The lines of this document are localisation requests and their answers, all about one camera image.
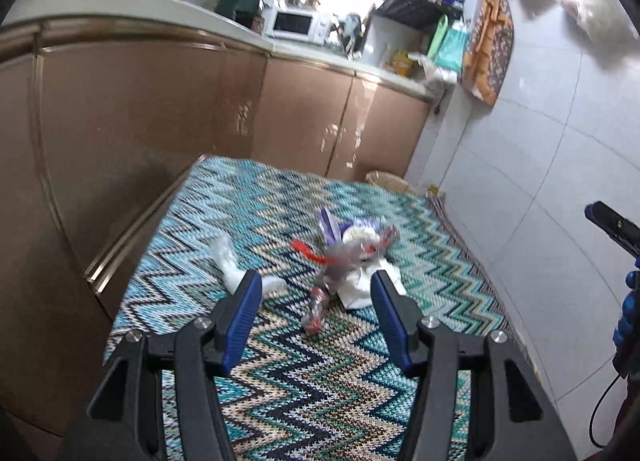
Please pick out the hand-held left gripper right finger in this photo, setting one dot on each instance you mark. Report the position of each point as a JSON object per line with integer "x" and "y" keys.
{"x": 392, "y": 323}

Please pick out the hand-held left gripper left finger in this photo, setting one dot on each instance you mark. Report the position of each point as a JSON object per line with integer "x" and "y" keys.
{"x": 244, "y": 313}

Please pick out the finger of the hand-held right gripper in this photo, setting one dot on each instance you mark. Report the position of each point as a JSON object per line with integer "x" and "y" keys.
{"x": 611, "y": 222}

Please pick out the white tissue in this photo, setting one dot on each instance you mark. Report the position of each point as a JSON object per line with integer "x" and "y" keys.
{"x": 357, "y": 292}

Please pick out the white plastic wrapper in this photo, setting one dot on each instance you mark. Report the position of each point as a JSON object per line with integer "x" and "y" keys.
{"x": 225, "y": 261}

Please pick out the small clear wrapper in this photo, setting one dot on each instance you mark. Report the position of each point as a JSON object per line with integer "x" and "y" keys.
{"x": 316, "y": 312}

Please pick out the clear wrapper with red print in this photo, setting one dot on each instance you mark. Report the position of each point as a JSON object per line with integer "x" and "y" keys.
{"x": 345, "y": 258}

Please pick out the purple snack wrapper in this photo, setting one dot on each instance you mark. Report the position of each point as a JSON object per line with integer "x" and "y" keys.
{"x": 330, "y": 226}

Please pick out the person's right forearm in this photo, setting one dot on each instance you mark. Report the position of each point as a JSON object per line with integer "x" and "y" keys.
{"x": 631, "y": 411}

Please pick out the person's right hand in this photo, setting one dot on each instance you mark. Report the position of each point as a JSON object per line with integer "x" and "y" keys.
{"x": 631, "y": 306}

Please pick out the zigzag woven mat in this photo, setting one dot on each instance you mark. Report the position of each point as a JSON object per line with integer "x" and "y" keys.
{"x": 280, "y": 201}

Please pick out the large cooking oil bottle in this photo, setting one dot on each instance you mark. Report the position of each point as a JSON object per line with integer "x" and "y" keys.
{"x": 434, "y": 189}

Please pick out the beige waste bin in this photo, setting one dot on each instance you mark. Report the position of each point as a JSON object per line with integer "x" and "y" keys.
{"x": 387, "y": 182}

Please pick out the orange patterned apron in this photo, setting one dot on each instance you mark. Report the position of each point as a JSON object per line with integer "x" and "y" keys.
{"x": 492, "y": 41}

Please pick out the brown kitchen base cabinets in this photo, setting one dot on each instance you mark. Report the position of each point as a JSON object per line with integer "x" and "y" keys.
{"x": 150, "y": 116}

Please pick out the clear plastic bag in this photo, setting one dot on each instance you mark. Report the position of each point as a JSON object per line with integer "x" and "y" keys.
{"x": 437, "y": 73}

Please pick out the green shopping bag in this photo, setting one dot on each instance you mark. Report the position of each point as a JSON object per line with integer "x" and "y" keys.
{"x": 452, "y": 48}

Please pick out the small cooking oil bottle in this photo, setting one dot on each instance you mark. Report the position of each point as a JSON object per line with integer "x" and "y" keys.
{"x": 401, "y": 63}

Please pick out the white microwave oven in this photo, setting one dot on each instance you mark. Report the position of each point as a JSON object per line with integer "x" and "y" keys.
{"x": 295, "y": 23}

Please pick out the blue cloth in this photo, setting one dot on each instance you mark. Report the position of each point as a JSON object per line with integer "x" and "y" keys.
{"x": 353, "y": 26}

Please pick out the green air fryer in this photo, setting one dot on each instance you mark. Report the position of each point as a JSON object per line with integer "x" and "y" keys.
{"x": 240, "y": 8}

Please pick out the white kitchen countertop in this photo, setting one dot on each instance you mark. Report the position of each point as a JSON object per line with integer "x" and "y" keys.
{"x": 150, "y": 1}

